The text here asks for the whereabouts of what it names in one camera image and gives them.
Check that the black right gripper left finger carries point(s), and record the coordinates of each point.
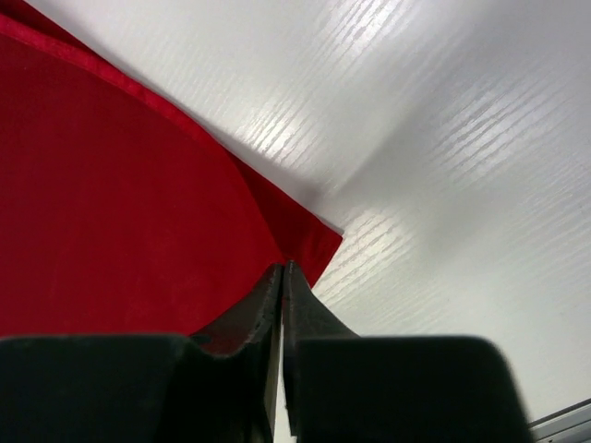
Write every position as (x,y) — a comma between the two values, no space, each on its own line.
(216,385)

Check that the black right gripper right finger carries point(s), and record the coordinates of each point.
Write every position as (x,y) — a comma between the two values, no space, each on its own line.
(343,387)

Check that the red cloth napkin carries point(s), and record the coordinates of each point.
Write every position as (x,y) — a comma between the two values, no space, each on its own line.
(119,213)

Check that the aluminium right side rail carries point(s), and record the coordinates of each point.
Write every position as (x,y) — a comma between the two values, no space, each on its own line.
(570,425)

